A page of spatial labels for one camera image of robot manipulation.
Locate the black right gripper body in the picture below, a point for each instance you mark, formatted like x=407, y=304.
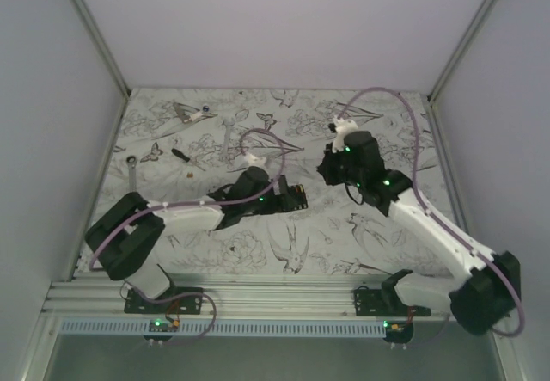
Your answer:
x=337, y=171

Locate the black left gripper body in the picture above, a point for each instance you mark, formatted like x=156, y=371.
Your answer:
x=273, y=203

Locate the black fuse box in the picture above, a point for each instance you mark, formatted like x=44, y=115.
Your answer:
x=298, y=198

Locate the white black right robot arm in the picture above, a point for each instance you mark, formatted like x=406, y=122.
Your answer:
x=483, y=287

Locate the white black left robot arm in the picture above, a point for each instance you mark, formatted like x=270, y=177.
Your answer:
x=123, y=239

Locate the chrome ratchet wrench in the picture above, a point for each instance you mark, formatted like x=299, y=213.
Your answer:
x=131, y=162

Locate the right controller board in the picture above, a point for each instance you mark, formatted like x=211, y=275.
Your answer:
x=399, y=333

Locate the controller board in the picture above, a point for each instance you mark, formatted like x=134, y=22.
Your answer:
x=160, y=331
x=399, y=333

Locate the left controller board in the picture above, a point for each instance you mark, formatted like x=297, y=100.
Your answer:
x=160, y=331

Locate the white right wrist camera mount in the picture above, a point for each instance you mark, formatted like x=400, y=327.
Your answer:
x=342, y=128

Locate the aluminium frame rail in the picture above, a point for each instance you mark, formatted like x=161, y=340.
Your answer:
x=235, y=296

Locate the black handled screwdriver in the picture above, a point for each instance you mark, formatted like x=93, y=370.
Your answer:
x=180, y=155

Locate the small metal bracket tool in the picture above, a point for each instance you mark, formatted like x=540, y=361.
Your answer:
x=181, y=113

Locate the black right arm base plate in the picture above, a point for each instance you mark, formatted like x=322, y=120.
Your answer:
x=382, y=303

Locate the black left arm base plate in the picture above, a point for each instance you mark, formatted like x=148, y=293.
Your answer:
x=175, y=301

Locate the grey slotted cable duct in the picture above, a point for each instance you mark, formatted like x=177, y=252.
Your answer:
x=228, y=327

